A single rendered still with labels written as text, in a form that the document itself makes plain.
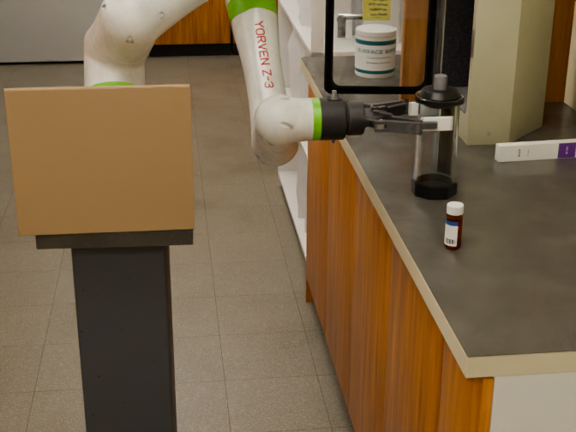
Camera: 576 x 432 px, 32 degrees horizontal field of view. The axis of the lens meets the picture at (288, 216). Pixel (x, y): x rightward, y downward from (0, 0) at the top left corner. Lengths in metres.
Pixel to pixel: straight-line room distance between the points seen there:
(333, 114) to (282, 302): 1.78
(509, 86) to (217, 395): 1.37
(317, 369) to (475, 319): 1.70
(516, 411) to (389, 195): 0.72
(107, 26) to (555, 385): 1.10
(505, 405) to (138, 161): 0.85
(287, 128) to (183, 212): 0.28
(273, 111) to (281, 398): 1.35
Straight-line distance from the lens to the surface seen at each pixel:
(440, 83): 2.21
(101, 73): 2.19
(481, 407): 1.70
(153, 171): 2.03
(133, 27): 2.07
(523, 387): 1.70
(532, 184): 2.39
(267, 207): 4.72
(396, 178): 2.37
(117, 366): 2.31
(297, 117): 2.13
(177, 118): 2.00
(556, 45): 3.05
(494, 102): 2.62
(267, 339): 3.58
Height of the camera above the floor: 1.75
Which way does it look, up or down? 22 degrees down
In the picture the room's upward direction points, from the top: straight up
